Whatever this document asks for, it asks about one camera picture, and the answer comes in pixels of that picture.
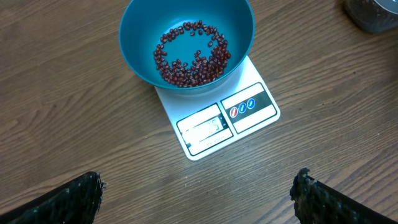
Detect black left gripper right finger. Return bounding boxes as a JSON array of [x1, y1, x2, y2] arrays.
[[290, 168, 397, 224]]

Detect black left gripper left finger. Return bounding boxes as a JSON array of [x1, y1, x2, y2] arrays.
[[1, 171, 106, 224]]

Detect red adzuki beans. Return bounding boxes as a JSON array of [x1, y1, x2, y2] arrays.
[[153, 20, 231, 88]]

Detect white digital kitchen scale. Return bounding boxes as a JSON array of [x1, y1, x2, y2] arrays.
[[156, 57, 280, 161]]

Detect blue plastic bowl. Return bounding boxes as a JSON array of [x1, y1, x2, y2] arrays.
[[119, 0, 256, 95]]

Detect clear plastic food container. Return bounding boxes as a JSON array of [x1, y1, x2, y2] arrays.
[[343, 0, 397, 34]]

